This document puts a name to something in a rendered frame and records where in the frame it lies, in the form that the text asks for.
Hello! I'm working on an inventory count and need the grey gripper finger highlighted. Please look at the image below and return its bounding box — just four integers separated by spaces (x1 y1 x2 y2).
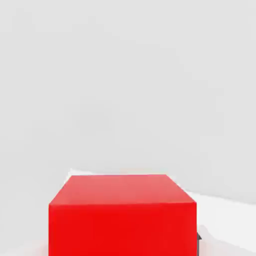
196 224 256 256

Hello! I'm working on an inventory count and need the small red cube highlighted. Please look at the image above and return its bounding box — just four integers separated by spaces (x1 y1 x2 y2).
48 174 198 256

